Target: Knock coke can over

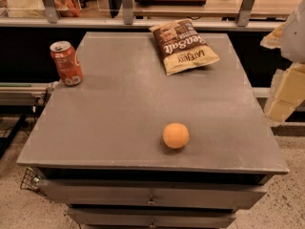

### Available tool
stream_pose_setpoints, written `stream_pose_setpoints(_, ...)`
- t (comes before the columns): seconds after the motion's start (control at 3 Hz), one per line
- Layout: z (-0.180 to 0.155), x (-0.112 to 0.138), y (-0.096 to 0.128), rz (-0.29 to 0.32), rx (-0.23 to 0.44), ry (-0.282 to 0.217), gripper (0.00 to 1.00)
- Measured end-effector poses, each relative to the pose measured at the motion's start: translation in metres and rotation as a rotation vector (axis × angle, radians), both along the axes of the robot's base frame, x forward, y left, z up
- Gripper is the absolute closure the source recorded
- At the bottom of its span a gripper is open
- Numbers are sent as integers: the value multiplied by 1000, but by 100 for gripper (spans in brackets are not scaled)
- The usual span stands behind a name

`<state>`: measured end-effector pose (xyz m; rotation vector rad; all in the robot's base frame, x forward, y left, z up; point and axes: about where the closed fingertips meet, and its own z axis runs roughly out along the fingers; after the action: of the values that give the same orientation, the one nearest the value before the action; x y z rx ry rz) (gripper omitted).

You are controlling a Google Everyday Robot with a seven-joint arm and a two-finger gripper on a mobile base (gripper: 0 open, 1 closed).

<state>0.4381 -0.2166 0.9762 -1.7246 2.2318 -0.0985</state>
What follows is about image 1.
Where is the wire basket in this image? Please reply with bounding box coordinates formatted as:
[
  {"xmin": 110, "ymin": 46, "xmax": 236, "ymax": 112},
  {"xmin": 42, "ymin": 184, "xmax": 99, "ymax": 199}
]
[{"xmin": 20, "ymin": 168, "xmax": 42, "ymax": 193}]

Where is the metal shelf rail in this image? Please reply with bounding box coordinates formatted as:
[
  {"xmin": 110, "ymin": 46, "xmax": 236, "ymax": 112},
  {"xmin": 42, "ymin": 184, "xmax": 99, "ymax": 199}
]
[{"xmin": 0, "ymin": 17, "xmax": 282, "ymax": 31}]

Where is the brown sea salt chip bag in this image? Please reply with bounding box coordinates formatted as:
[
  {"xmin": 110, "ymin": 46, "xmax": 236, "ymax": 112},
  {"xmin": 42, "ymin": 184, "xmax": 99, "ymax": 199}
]
[{"xmin": 150, "ymin": 19, "xmax": 220, "ymax": 75}]

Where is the orange ball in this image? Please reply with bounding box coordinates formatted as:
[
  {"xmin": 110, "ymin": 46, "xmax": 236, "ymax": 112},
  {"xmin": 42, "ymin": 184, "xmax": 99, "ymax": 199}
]
[{"xmin": 162, "ymin": 123, "xmax": 190, "ymax": 149}]

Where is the grey drawer cabinet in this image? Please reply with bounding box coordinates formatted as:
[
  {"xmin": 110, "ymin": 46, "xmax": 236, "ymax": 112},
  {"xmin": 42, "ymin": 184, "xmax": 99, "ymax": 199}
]
[{"xmin": 18, "ymin": 32, "xmax": 288, "ymax": 229}]

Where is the orange snack bag on shelf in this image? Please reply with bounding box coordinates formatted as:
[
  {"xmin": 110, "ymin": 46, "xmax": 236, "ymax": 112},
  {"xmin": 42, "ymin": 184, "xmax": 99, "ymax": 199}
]
[{"xmin": 53, "ymin": 0, "xmax": 81, "ymax": 17}]

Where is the red coke can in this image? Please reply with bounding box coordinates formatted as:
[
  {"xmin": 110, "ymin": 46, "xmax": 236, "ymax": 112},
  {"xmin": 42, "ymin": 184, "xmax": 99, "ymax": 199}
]
[{"xmin": 50, "ymin": 41, "xmax": 83, "ymax": 86}]

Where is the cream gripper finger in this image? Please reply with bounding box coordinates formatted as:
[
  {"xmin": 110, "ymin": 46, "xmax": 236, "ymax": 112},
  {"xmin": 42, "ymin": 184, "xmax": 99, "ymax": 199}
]
[
  {"xmin": 260, "ymin": 25, "xmax": 284, "ymax": 49},
  {"xmin": 264, "ymin": 62, "xmax": 305, "ymax": 122}
]

